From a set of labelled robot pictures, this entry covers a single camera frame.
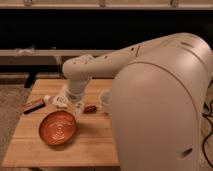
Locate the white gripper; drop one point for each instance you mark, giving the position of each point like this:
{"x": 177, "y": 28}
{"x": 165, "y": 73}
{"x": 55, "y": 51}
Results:
{"x": 74, "y": 98}

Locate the clear plastic bottle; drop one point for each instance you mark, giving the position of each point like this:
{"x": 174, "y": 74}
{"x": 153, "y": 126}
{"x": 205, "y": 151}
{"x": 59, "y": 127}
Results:
{"x": 57, "y": 101}

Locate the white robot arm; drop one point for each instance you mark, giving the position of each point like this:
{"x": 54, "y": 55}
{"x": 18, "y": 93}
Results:
{"x": 156, "y": 100}

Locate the brown sausage-shaped object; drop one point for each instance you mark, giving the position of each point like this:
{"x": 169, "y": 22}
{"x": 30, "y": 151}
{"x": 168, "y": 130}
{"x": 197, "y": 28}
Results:
{"x": 90, "y": 109}

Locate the white plastic cup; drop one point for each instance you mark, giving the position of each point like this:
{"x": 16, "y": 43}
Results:
{"x": 104, "y": 97}

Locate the red and black box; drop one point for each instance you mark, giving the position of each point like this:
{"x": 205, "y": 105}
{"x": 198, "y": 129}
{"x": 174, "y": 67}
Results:
{"x": 33, "y": 106}

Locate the grey metal rail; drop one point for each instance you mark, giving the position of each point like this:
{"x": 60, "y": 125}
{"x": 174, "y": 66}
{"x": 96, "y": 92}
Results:
{"x": 41, "y": 57}

